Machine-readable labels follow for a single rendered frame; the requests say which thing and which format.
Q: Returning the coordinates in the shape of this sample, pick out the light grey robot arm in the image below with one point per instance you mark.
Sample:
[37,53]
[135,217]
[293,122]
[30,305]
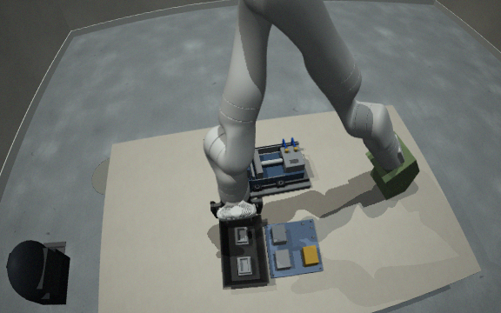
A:
[331,66]

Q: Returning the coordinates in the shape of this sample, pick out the yellow rectangular block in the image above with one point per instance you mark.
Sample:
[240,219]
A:
[310,256]

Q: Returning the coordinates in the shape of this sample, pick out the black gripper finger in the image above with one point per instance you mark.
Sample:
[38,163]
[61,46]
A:
[259,205]
[214,207]

